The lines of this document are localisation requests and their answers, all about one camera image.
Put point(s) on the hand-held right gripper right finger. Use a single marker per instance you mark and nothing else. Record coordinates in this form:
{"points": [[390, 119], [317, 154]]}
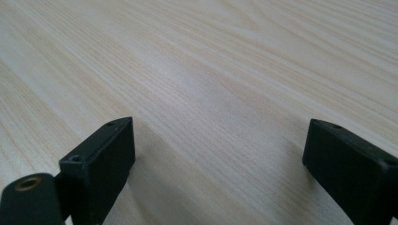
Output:
{"points": [[353, 175]]}

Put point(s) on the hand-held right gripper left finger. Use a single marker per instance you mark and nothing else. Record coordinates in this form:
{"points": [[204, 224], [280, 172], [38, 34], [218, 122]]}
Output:
{"points": [[100, 168]]}

